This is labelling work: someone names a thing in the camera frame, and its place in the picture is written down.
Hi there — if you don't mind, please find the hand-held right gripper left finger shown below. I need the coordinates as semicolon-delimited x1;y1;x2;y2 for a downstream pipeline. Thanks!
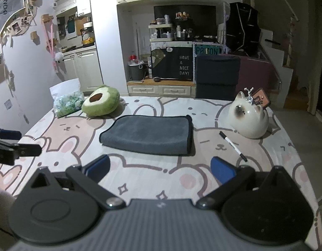
27;155;126;211

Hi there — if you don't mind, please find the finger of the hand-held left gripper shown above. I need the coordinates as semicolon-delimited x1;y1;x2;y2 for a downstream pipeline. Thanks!
0;127;22;141
0;138;43;166

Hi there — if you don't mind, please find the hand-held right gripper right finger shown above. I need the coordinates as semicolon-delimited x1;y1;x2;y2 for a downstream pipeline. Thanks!
196;156;299;210

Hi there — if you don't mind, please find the grey towel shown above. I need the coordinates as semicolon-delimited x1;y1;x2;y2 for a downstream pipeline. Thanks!
99;115;196;157

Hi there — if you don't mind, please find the black marker pen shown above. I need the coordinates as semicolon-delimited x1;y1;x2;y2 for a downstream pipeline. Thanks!
219;131;248;162

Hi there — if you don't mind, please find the white ceramic cat figurine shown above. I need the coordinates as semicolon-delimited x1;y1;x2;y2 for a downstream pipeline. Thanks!
228;91;269;139

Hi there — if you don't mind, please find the plastic bag of green candies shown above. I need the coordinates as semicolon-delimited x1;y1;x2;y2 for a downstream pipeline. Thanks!
49;78;85;118

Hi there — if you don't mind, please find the avocado plush toy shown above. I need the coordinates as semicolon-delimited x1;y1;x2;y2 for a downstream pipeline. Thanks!
81;84;120;118

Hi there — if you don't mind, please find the silver deer ornament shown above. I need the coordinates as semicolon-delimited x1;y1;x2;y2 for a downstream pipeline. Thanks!
243;87;255;105

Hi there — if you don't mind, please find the small orange sign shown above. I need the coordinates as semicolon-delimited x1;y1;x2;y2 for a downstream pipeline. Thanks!
251;88;271;108

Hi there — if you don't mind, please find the white kitchen base cabinet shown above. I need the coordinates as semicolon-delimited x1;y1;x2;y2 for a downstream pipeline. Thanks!
57;49;103;92

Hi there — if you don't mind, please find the low wooden drawer cabinet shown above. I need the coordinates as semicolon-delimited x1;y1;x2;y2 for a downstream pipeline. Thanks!
126;79;197;97

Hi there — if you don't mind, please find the maroon covered bench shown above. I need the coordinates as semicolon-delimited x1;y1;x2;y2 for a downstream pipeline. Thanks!
239;56;280;92

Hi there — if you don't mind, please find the grey trash bin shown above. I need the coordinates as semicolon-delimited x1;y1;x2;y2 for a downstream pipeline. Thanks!
128;61;148;81

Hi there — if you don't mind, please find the black cloth banner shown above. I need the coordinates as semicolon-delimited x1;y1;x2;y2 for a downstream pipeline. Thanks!
151;46;194;81

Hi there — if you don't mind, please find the green sign plate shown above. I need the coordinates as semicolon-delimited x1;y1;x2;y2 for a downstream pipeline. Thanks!
194;46;222;57

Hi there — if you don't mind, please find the black jacket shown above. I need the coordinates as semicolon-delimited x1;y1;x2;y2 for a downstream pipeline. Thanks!
225;2;261;57

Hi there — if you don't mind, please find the white shelf organizer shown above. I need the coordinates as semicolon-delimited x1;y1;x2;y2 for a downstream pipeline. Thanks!
148;23;176;42

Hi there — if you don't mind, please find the pink hanging strap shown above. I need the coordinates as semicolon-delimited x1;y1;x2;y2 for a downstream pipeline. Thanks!
41;18;58;74

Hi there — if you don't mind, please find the grey fabric wall hanging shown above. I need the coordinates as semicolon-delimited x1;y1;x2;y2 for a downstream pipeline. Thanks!
0;0;24;35

